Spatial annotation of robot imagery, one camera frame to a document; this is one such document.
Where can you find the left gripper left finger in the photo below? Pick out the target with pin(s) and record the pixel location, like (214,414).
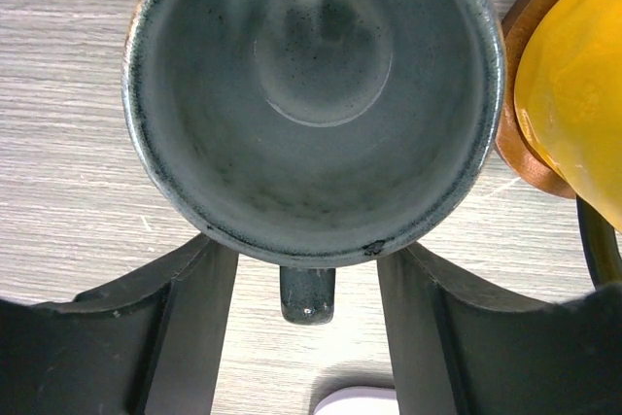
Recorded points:
(149,342)

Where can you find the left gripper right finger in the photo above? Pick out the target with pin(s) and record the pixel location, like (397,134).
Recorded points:
(462,345)

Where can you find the lilac plastic tray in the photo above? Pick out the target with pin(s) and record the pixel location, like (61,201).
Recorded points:
(360,400)

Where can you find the grey ceramic mug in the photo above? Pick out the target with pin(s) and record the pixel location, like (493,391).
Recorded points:
(314,134)

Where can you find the yellow translucent cup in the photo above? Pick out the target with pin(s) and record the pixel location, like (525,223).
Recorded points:
(567,99)

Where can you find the woven rattan coaster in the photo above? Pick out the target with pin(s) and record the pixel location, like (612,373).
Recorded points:
(132,27)

